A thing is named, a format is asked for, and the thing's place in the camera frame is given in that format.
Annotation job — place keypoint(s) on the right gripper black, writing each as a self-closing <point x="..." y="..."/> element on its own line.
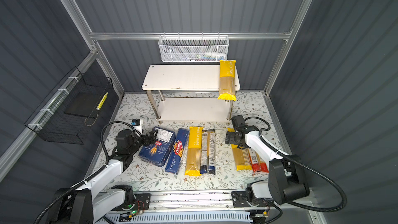
<point x="230" y="138"/>

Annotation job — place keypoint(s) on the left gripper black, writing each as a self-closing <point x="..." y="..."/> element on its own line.
<point x="152" y="138"/>

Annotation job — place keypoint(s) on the yellow Pastatime spaghetti bag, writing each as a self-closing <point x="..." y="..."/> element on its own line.
<point x="227" y="90"/>
<point x="241" y="158"/>

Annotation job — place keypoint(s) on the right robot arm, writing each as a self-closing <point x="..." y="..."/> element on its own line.
<point x="286" y="181"/>

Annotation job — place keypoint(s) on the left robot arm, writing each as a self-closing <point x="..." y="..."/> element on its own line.
<point x="84" y="203"/>

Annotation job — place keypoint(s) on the white two-tier shelf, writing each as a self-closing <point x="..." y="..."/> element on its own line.
<point x="186" y="93"/>

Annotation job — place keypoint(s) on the large blue Barilla box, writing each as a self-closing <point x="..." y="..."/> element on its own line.
<point x="158" y="152"/>

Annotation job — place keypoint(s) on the floral patterned table mat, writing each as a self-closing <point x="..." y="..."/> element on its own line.
<point x="143" y="176"/>

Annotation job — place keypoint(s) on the red spaghetti bag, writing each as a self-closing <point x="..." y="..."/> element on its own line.
<point x="257" y="163"/>

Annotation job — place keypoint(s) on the dark blue spaghetti bag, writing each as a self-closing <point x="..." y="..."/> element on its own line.
<point x="208" y="150"/>

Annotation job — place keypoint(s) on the slim blue Barilla spaghetti box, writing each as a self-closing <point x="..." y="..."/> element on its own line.
<point x="176" y="154"/>

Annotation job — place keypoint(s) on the yellow spaghetti bag centre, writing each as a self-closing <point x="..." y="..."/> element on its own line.
<point x="194" y="150"/>

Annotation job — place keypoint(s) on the yellow marker in basket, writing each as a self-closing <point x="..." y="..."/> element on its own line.
<point x="102" y="101"/>

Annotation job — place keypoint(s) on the tubes in white basket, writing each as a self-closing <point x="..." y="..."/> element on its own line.
<point x="207" y="57"/>

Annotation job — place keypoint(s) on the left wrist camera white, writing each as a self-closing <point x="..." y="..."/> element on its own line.
<point x="137" y="125"/>

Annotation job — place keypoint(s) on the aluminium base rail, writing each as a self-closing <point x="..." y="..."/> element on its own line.
<point x="207" y="207"/>

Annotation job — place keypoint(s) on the black wire basket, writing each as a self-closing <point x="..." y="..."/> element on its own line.
<point x="69" y="115"/>

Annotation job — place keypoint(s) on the white wire mesh basket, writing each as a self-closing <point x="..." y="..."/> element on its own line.
<point x="172" y="50"/>

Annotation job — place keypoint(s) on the aluminium frame profile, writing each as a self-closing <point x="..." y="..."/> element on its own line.
<point x="96" y="52"/>

